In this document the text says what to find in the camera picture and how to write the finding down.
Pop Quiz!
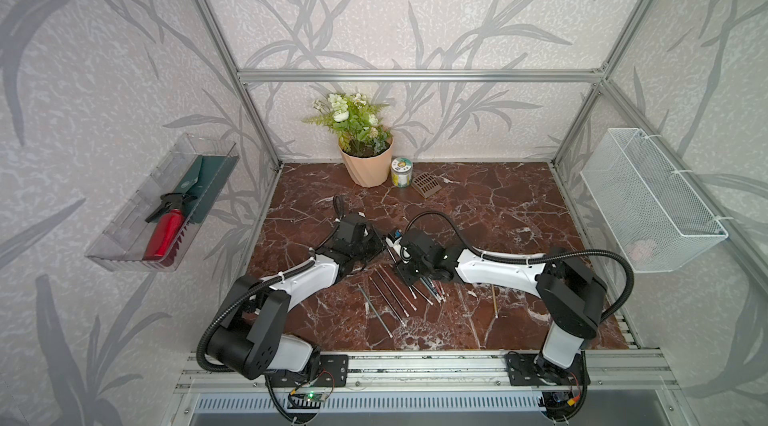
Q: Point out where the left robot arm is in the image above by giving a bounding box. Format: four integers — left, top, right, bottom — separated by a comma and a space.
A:
195, 213, 386, 381

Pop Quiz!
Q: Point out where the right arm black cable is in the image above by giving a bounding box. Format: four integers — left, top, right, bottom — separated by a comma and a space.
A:
404, 209, 636, 322

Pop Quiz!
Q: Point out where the white wire mesh basket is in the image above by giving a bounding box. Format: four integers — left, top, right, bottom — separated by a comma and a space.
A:
581, 128, 729, 273

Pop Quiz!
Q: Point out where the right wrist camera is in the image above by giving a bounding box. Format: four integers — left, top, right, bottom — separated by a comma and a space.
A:
386, 228, 403, 246

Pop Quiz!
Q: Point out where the circuit board with wires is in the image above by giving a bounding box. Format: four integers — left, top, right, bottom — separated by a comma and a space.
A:
287, 389, 333, 410

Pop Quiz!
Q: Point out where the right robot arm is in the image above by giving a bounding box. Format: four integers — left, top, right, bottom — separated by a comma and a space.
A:
386, 229, 606, 369

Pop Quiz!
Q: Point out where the yellow green tin can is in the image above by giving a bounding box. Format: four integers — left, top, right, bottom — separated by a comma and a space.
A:
390, 157, 413, 188

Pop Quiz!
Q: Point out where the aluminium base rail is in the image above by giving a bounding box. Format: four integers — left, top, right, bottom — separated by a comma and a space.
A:
173, 349, 680, 394

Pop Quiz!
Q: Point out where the red spray bottle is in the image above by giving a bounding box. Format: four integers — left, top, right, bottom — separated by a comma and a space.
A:
143, 193, 196, 266

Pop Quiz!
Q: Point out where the pink object in basket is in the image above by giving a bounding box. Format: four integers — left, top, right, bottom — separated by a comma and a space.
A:
627, 239, 657, 264

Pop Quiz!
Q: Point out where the red striped pencil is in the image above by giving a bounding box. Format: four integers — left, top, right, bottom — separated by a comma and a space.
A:
382, 267, 418, 311

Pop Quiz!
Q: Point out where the brown slotted plastic piece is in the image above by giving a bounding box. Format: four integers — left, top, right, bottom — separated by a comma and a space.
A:
411, 172, 442, 198

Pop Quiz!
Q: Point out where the terracotta pot with plant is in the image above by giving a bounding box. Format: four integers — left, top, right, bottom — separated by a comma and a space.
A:
304, 92, 393, 188

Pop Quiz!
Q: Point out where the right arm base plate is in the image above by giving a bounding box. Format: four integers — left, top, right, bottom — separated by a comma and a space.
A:
503, 351, 591, 388

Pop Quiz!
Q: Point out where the green garden trowel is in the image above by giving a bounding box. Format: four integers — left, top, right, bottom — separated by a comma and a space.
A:
177, 155, 236, 224

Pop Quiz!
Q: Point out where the clear plastic wall tray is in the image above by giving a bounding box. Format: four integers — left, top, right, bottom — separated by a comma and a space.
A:
85, 133, 239, 272

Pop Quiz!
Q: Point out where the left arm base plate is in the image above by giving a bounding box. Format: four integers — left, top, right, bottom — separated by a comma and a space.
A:
264, 352, 350, 388

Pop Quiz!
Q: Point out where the blue striped pencil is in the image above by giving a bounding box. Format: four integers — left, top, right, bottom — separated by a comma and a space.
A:
375, 270, 410, 317

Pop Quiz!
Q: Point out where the dark blue pencil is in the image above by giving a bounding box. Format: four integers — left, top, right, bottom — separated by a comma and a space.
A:
369, 278, 405, 326

